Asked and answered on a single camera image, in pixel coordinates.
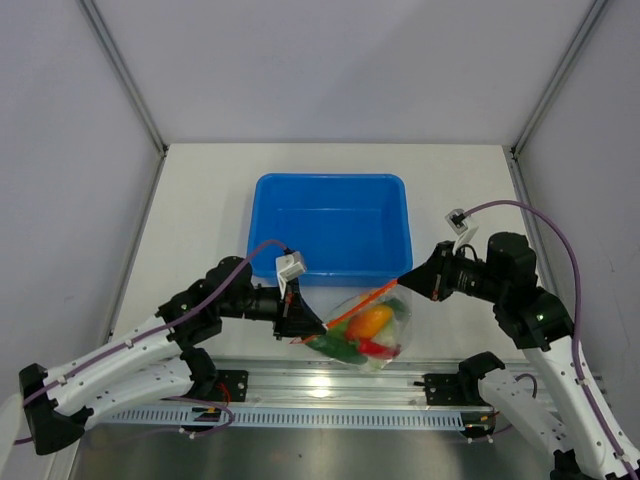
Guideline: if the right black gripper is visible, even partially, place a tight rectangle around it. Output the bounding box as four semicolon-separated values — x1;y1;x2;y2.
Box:
398;240;507;303

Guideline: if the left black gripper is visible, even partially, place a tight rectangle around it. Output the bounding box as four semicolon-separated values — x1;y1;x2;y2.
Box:
219;277;326;341

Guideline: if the green chili pepper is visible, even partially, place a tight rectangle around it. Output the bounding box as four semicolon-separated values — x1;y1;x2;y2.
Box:
383;298;410;318

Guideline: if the dark green cucumber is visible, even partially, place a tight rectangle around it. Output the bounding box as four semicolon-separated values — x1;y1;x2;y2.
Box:
306;335;367;365

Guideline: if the orange red mango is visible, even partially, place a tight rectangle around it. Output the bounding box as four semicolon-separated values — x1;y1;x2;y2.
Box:
345;304;394;341

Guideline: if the red chili pepper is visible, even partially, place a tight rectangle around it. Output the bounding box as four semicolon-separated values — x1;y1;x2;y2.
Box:
357;339;401;359

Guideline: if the clear zip top bag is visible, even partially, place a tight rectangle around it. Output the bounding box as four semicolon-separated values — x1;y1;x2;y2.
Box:
290;280;412;372

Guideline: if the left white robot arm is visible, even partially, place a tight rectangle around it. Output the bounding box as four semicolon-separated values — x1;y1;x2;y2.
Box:
19;256;326;456

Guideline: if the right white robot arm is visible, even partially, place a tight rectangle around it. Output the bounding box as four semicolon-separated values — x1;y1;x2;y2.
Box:
398;232;639;479

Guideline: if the blue plastic bin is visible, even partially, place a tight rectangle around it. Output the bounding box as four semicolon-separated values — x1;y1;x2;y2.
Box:
247;173;413;287

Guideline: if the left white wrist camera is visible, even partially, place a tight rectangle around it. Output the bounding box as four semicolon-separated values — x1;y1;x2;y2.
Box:
275;251;307;298

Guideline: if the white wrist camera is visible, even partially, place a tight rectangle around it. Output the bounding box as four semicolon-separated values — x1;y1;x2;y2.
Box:
275;251;307;298
445;209;478;253

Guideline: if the aluminium mounting rail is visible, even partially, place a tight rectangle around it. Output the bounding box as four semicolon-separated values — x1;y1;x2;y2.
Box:
66;355;609;405

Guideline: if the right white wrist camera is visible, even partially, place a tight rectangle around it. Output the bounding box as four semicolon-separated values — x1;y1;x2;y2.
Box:
445;209;478;253

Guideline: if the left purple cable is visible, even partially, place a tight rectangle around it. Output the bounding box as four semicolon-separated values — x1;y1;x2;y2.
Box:
13;238;301;446

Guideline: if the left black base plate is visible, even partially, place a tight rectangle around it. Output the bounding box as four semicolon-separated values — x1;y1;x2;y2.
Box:
185;369;249;403

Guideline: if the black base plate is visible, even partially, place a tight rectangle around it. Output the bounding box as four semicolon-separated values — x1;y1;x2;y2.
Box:
185;369;249;403
413;373;488;407

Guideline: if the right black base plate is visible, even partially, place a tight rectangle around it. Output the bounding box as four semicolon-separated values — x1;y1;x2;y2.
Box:
413;373;488;407

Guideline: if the right aluminium frame post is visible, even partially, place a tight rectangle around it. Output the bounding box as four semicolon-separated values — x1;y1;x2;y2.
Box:
510;0;613;161

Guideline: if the aluminium frame post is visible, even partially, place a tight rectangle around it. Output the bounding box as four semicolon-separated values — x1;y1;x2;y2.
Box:
76;0;168;158
510;0;613;161

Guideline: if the left aluminium frame post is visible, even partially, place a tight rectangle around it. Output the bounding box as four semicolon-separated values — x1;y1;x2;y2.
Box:
76;0;168;158

